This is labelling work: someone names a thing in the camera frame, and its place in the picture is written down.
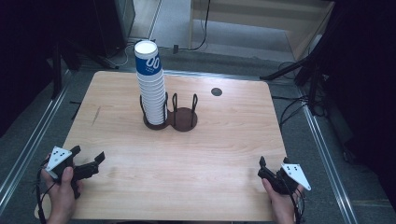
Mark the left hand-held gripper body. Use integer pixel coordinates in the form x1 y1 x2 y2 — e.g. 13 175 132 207
45 146 100 200

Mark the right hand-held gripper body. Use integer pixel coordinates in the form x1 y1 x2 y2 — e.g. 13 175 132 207
257 162 312 195

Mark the stack of paper cups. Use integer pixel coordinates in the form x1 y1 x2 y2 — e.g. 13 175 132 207
134 40 168 126

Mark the dark brown cup holder rack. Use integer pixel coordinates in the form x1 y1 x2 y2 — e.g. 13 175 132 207
139 91 199 133

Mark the person's right hand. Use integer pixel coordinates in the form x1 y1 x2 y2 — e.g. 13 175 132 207
262 178 304 224

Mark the person's left hand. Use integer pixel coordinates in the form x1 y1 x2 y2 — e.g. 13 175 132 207
41 167 83 216

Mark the black stand with short legs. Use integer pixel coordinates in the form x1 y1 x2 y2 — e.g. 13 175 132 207
50 36 120 101

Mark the black stand with long leg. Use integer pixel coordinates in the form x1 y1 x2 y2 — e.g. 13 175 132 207
260 31 332 117

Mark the black cabinet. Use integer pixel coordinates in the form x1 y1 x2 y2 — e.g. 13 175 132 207
92 0 136 59

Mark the light wooden shelf unit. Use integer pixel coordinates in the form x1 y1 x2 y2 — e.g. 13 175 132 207
188 0 335 62

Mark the right hand-held gripper cable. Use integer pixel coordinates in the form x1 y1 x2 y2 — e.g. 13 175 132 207
288 176 307 224

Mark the hand-held gripper cable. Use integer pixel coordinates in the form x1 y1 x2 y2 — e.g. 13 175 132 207
288 176 307 224
35 158 60 224

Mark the aluminium floor rail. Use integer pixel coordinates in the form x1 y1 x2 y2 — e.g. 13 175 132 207
0 69 76 216
297 90 359 224

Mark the left hand-held gripper cable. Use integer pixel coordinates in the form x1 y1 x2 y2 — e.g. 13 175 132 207
35 158 60 224

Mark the black floor cable bundle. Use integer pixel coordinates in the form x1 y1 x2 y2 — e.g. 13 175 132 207
272 60 328 129

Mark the white floor cable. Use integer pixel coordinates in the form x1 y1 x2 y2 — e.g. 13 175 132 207
118 41 138 68

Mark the black hanging cable with plug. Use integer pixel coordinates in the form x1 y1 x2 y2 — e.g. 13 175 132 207
172 0 212 54

